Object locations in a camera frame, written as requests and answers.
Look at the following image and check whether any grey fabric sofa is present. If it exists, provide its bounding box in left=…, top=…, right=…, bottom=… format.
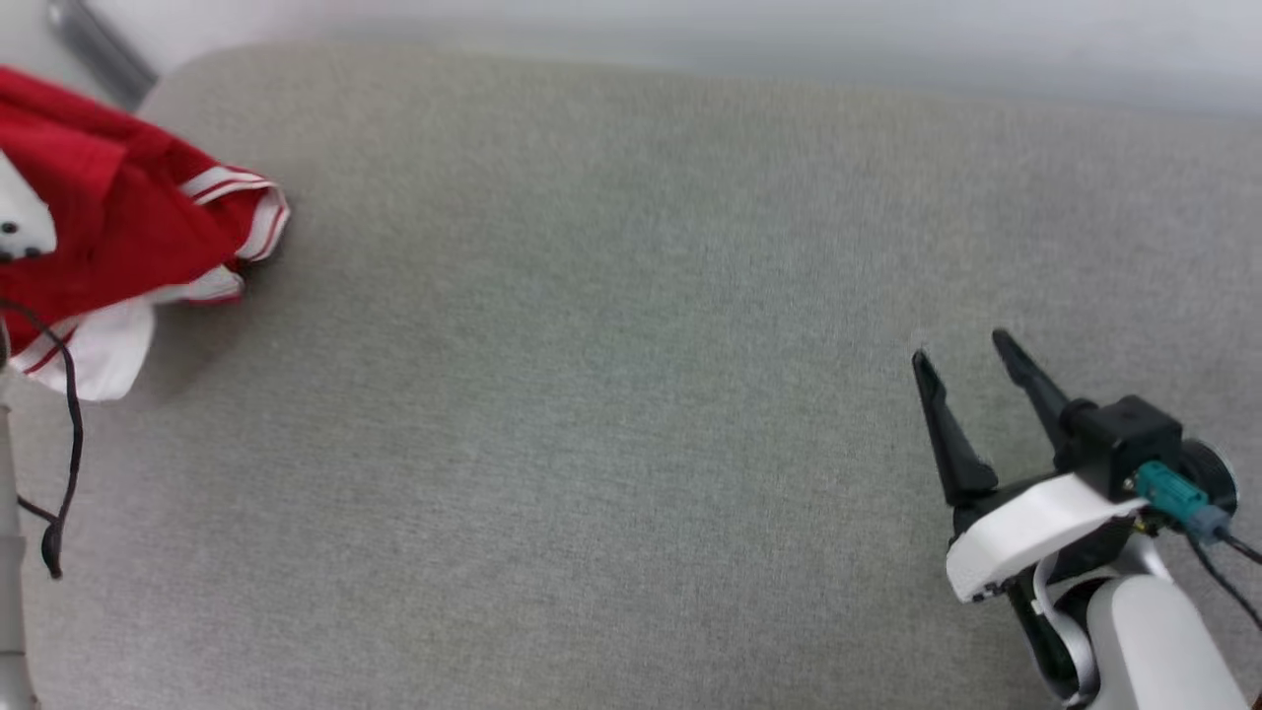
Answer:
left=0, top=44, right=1262, bottom=710

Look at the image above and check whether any grey metal bar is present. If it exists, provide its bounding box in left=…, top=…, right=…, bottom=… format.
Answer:
left=47, top=0, right=159, bottom=109

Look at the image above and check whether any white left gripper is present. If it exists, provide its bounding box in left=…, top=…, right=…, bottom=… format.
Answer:
left=0, top=148, right=57, bottom=263

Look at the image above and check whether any teal right camera connector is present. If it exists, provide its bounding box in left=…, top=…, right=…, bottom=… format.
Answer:
left=1134, top=461, right=1231, bottom=543

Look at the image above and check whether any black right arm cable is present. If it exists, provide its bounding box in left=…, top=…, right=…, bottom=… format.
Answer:
left=1188, top=528, right=1262, bottom=632

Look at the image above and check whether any red and white garment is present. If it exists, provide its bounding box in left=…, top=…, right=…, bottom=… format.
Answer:
left=0, top=64, right=292, bottom=403

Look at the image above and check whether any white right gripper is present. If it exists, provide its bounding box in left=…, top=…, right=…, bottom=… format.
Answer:
left=912, top=329, right=1152, bottom=603

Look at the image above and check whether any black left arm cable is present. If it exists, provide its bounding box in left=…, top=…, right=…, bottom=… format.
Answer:
left=0, top=299, right=85, bottom=581

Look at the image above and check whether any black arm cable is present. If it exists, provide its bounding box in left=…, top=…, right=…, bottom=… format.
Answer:
left=1188, top=528, right=1262, bottom=632
left=0, top=299, right=85, bottom=581

